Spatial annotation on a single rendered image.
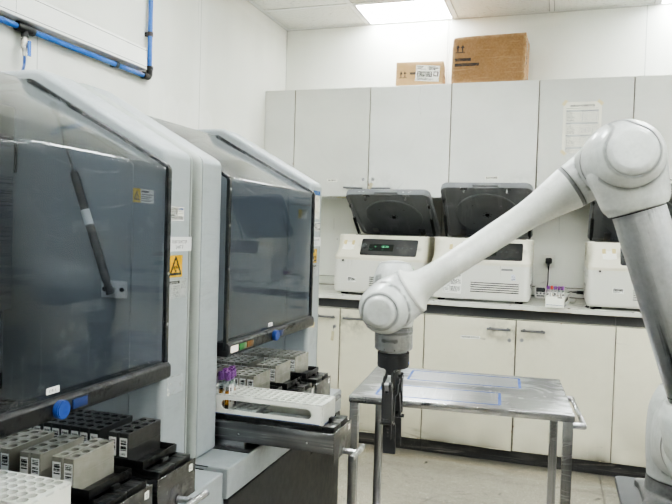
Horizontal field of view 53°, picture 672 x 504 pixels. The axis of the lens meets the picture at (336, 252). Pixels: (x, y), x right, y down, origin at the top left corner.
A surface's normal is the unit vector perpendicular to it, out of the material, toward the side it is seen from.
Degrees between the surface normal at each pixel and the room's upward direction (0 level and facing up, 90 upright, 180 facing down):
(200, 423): 90
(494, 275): 90
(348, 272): 90
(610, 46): 90
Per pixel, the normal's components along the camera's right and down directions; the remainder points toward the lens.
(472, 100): -0.32, 0.02
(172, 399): 0.95, 0.04
